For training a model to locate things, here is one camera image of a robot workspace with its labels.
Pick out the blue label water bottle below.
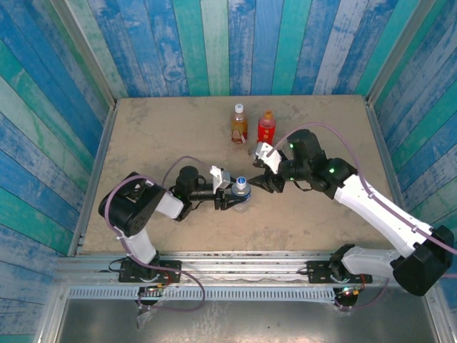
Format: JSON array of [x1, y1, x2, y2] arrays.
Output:
[[230, 175, 253, 214]]

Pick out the red label drink bottle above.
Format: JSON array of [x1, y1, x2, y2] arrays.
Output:
[[256, 110, 276, 144]]

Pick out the amber drink bottle gold label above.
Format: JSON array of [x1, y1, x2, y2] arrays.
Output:
[[230, 103, 249, 145]]

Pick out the steel sheet panel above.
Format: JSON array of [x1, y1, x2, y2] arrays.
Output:
[[56, 299, 440, 343]]

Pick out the aluminium mounting rail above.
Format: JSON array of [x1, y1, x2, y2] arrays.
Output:
[[55, 251, 436, 287]]

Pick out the aluminium table side rail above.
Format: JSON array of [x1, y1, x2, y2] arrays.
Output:
[[66, 101, 119, 257], [364, 98, 423, 258]]

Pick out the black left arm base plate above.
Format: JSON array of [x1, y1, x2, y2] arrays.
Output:
[[119, 259, 182, 284]]

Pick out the white slotted cable duct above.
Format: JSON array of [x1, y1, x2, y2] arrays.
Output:
[[67, 287, 337, 302]]

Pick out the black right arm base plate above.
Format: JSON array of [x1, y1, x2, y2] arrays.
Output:
[[306, 260, 373, 284]]

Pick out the aluminium corner post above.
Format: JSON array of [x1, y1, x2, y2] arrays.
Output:
[[366, 0, 437, 104], [49, 0, 119, 108]]

